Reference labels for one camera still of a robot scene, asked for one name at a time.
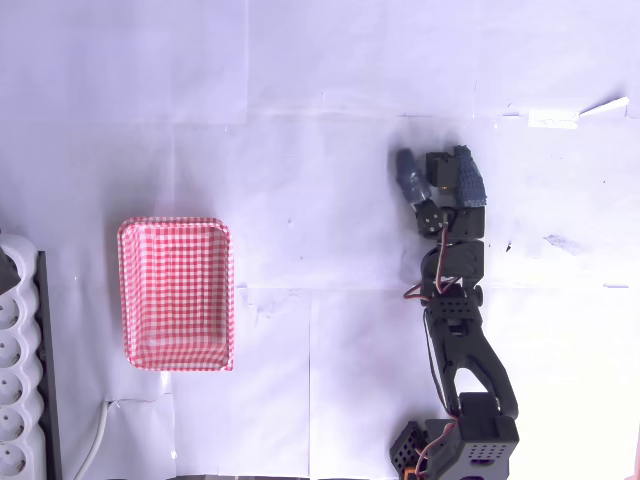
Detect pink checkered tray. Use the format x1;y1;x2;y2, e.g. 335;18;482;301
117;216;237;373

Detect tape strip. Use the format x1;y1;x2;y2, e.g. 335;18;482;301
527;109;580;130
578;96;630;119

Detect white power strip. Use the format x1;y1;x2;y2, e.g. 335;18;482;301
0;233;49;480

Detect red white servo cable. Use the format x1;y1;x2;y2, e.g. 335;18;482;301
403;219;469;304

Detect white power cable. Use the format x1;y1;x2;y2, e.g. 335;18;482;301
74;398;113;480

